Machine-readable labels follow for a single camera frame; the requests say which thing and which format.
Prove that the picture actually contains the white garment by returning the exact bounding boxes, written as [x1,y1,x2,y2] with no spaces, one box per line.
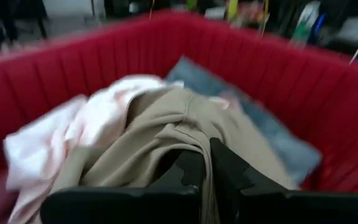
[3,74,183,224]

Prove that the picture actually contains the red plastic laundry basket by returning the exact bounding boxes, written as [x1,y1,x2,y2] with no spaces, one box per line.
[0,9,358,200]

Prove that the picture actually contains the beige khaki shorts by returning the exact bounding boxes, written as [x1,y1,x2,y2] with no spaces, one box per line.
[50,86,298,224]

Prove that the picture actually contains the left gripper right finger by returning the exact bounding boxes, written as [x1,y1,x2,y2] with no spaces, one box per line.
[209,138,358,224]

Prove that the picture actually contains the blue denim garment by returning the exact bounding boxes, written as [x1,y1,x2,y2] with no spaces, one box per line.
[165,55,323,184]

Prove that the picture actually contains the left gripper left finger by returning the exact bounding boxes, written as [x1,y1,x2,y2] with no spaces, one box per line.
[40,149,206,224]

